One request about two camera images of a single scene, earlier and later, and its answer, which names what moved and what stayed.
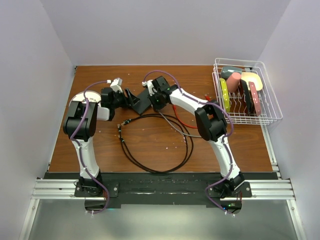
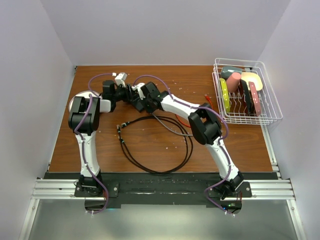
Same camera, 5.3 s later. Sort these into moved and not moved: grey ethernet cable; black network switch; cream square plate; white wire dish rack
Moved: grey ethernet cable
Not moved: black network switch; white wire dish rack; cream square plate
